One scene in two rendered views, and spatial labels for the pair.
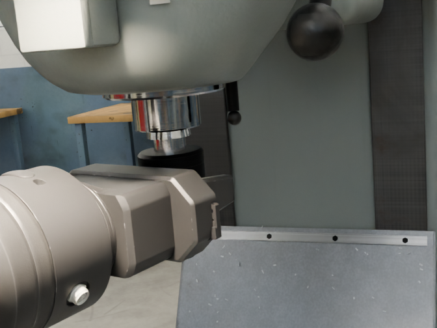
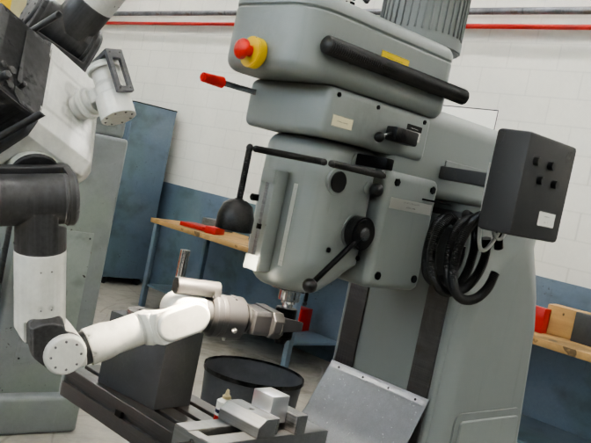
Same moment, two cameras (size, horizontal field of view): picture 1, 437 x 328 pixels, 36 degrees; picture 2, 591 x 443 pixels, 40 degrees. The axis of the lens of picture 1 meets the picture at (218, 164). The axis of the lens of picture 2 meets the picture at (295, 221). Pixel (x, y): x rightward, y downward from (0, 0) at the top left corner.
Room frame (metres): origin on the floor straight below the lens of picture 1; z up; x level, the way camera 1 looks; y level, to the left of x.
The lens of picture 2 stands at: (-1.11, -0.66, 1.54)
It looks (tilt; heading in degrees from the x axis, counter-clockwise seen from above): 3 degrees down; 24
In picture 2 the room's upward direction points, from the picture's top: 12 degrees clockwise
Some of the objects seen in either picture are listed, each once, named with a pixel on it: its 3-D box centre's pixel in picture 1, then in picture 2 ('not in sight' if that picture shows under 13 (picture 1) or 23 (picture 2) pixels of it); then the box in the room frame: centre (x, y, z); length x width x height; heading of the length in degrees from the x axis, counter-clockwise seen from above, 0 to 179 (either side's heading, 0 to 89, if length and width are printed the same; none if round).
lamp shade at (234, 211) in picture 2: not in sight; (236, 214); (0.27, 0.09, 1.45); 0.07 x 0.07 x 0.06
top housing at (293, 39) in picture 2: not in sight; (343, 58); (0.49, 0.03, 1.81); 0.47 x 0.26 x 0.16; 159
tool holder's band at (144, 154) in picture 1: (170, 156); (286, 309); (0.47, 0.03, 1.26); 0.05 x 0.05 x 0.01
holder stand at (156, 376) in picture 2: not in sight; (150, 354); (0.59, 0.42, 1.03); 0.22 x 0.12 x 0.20; 75
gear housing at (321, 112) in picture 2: not in sight; (339, 120); (0.51, 0.02, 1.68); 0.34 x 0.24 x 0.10; 159
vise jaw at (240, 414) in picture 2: not in sight; (248, 417); (0.42, 0.04, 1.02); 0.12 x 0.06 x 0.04; 71
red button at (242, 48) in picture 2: not in sight; (244, 49); (0.24, 0.12, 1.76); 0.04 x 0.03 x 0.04; 69
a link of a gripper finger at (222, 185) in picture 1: (209, 198); (290, 326); (0.45, 0.01, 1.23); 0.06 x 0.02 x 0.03; 144
